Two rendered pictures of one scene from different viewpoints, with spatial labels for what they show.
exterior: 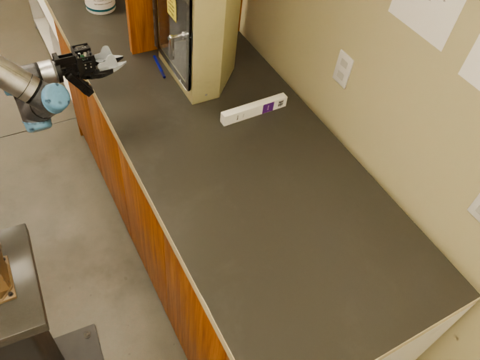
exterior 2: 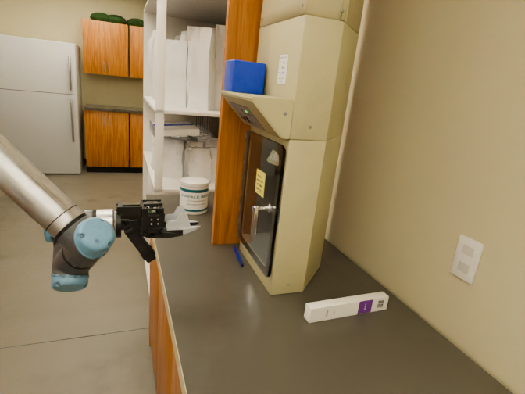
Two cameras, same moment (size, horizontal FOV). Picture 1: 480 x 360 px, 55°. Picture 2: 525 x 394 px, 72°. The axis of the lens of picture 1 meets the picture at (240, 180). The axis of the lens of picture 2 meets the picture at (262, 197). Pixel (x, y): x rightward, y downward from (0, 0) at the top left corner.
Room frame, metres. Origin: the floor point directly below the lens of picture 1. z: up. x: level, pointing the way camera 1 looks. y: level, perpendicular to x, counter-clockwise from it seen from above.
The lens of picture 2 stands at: (0.35, 0.06, 1.54)
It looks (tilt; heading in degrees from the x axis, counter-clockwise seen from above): 17 degrees down; 12
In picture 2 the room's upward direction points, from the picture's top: 6 degrees clockwise
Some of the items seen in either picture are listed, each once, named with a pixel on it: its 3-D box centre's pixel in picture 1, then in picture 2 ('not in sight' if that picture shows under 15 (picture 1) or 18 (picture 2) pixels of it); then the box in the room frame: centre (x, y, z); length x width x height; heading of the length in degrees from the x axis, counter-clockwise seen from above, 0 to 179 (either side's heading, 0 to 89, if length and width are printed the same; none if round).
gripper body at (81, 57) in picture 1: (75, 64); (141, 220); (1.13, 0.54, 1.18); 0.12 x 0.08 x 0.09; 125
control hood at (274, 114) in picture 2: not in sight; (251, 112); (1.40, 0.35, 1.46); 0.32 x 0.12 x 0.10; 35
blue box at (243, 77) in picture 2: not in sight; (244, 77); (1.48, 0.41, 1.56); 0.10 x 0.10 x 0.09; 35
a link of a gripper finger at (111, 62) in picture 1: (111, 62); (183, 223); (1.17, 0.44, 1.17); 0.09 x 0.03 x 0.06; 119
